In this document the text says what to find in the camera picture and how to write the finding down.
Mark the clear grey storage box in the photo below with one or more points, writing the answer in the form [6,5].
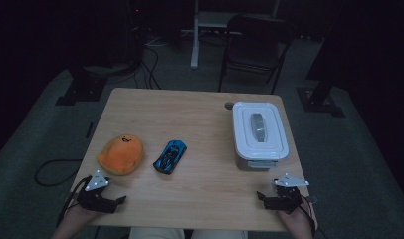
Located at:
[258,164]

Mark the black stand base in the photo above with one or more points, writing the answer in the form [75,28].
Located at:
[319,101]
[81,88]

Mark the person's left hand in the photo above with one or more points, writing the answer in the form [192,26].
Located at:
[78,214]

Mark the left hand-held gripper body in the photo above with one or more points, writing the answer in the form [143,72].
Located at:
[95,199]

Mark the orange plush toy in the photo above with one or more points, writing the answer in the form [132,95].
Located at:
[121,154]

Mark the white desk frame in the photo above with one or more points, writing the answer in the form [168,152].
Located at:
[198,33]

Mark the black folding chair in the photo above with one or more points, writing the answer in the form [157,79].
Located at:
[256,49]

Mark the person's right hand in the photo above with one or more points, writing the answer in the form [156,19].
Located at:
[296,220]

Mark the white box lid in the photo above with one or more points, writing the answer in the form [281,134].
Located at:
[259,129]

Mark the blue toy car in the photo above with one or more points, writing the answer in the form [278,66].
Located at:
[170,156]

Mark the black marker pen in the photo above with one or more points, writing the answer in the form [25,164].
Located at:
[89,130]

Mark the grey table edge clip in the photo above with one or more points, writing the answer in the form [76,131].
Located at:
[312,199]

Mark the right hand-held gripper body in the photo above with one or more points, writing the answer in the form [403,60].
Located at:
[288,199]

